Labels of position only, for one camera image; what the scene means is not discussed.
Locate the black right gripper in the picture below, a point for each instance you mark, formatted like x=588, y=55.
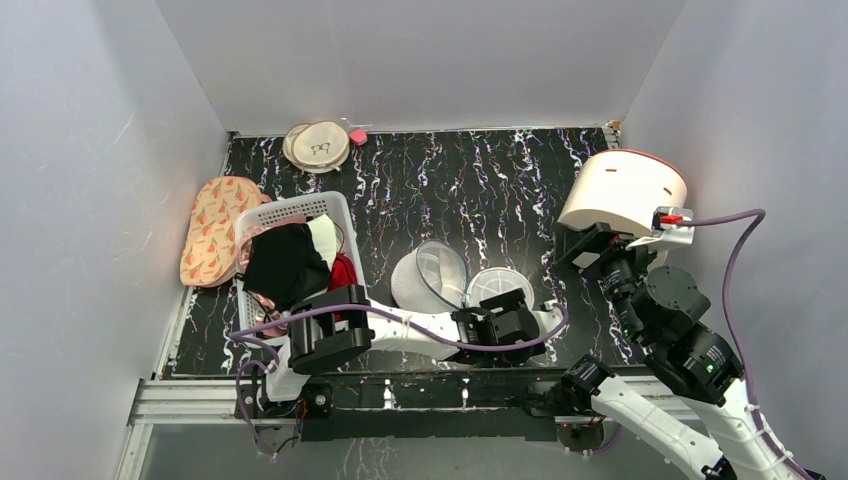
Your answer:
x=589, y=245

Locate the white cylindrical mesh laundry bag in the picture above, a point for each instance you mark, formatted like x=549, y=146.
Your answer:
x=434, y=278

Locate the white bra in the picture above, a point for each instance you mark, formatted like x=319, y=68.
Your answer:
x=323, y=233

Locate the black bra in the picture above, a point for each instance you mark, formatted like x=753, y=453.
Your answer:
x=318, y=273

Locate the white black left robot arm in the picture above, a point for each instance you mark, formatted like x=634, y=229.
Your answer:
x=334, y=328

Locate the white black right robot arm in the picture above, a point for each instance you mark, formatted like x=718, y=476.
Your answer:
x=661, y=309

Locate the red bra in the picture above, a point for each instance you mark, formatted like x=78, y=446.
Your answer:
x=343, y=272

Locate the beige round mesh laundry bag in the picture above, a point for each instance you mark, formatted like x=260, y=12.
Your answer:
x=317, y=148

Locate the pink bra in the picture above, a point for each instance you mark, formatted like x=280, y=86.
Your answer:
x=276, y=271

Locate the white plastic laundry basket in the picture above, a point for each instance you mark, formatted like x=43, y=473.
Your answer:
x=299, y=209

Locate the peach floral mesh laundry bag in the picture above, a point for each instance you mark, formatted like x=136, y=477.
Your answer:
x=209, y=255

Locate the cream cylindrical drum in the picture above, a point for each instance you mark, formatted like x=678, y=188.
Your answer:
x=622, y=188

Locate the pink small block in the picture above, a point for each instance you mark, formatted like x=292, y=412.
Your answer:
x=358, y=137

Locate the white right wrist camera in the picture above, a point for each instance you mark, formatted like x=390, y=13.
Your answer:
x=669, y=230

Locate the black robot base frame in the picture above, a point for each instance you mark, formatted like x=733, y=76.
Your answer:
x=492, y=403

